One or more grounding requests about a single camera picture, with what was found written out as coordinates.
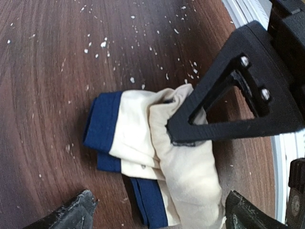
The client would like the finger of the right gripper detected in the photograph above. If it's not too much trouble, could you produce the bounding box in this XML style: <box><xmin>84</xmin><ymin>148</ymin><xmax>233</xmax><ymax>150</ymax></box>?
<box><xmin>167</xmin><ymin>21</ymin><xmax>305</xmax><ymax>145</ymax></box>

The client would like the cream underwear navy trim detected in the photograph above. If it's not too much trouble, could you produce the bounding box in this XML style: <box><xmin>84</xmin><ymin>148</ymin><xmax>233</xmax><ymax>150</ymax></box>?
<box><xmin>83</xmin><ymin>84</ymin><xmax>225</xmax><ymax>229</ymax></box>

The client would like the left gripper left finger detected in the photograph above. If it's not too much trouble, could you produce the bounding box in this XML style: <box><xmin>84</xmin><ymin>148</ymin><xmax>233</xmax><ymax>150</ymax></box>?
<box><xmin>26</xmin><ymin>189</ymin><xmax>97</xmax><ymax>229</ymax></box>

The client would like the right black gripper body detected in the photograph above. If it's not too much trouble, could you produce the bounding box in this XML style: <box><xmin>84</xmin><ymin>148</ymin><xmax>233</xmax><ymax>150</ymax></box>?
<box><xmin>268</xmin><ymin>0</ymin><xmax>305</xmax><ymax>113</ymax></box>

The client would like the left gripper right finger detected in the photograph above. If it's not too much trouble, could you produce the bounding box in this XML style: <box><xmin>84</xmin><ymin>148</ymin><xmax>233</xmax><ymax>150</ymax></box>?
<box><xmin>225</xmin><ymin>190</ymin><xmax>288</xmax><ymax>229</ymax></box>

